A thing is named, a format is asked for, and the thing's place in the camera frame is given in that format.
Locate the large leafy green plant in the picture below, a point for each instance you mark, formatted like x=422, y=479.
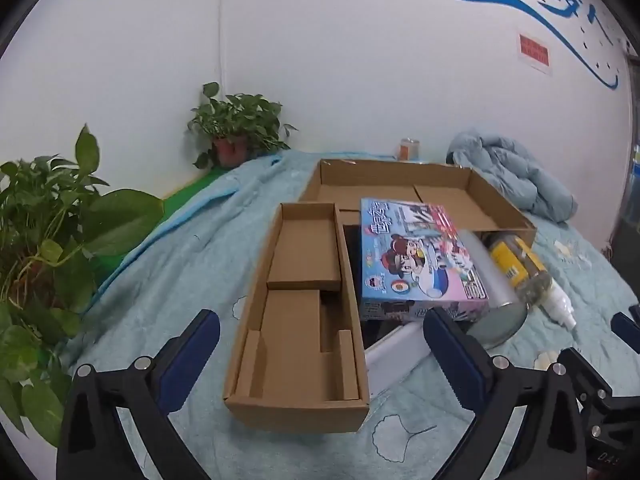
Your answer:
x=50, y=260

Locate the small potted green plant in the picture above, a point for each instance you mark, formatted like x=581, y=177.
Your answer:
x=235, y=120

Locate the white wall conduit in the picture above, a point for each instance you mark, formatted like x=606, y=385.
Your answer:
x=220, y=35

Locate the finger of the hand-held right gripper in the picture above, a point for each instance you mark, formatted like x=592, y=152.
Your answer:
x=585, y=380
x=626, y=327

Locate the light blue quilt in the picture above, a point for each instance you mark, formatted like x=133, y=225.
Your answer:
x=520, y=175

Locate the light blue bed sheet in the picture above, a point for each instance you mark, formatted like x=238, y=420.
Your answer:
x=150, y=242

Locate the small orange jar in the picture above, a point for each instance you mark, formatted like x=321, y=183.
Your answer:
x=407, y=150

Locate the white hair dryer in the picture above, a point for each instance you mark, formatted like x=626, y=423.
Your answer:
x=395, y=360

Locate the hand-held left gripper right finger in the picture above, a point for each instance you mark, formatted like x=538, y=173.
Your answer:
x=450, y=352

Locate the red wall notice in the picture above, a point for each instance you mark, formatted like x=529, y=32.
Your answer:
x=534, y=52

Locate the dark printed box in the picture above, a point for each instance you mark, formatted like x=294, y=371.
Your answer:
x=352, y=260

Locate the white plastic bottle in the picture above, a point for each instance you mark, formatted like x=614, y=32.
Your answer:
x=560, y=305

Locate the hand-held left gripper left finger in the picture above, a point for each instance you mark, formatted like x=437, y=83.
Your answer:
x=192, y=355

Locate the silver metal can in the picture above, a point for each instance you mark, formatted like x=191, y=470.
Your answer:
x=487, y=280

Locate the yellow label jar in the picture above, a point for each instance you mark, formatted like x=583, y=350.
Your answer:
x=520, y=265

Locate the narrow cardboard insert box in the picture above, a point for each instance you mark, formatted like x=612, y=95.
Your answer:
x=290, y=320

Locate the green cloth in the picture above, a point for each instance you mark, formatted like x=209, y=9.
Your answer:
x=190, y=195

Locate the colourful cartoon printed box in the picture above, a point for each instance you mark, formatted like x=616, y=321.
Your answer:
x=420, y=255

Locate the glass door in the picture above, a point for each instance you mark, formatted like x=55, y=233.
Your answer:
x=631, y=200

